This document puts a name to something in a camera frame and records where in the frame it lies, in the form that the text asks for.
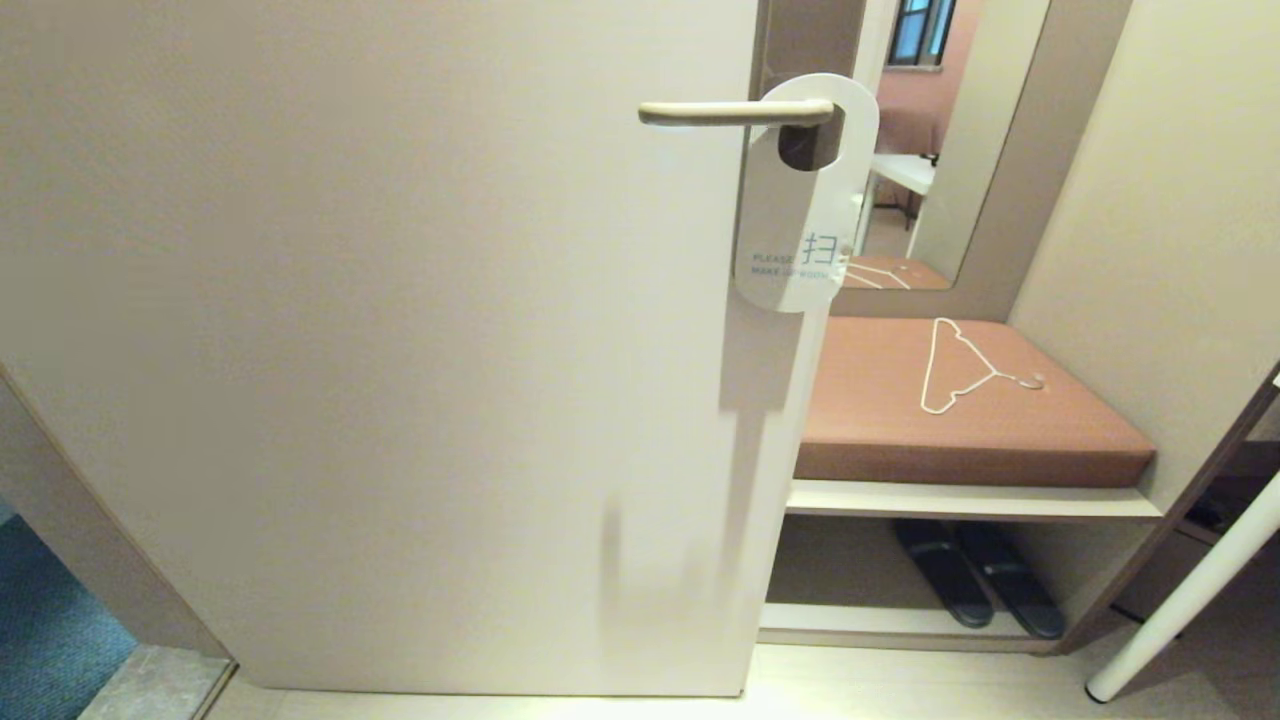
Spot white bench base board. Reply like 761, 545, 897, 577
757, 601, 1063, 656

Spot beige room door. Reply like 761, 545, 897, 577
0, 0, 899, 698

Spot white table leg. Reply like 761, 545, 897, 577
1085, 470, 1280, 704

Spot beige lever door handle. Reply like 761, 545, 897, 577
638, 97, 837, 128

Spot brown bench seat cushion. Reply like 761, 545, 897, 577
796, 316, 1158, 489

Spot wall mirror brown frame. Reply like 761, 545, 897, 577
830, 0, 1136, 321

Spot blue and white door hanger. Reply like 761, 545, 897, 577
733, 72, 881, 314

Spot white bench seat board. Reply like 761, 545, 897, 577
786, 478, 1164, 523

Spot black slipper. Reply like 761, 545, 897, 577
955, 520, 1068, 641
893, 518, 996, 630

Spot white wire clothes hanger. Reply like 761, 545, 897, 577
919, 316, 1047, 416

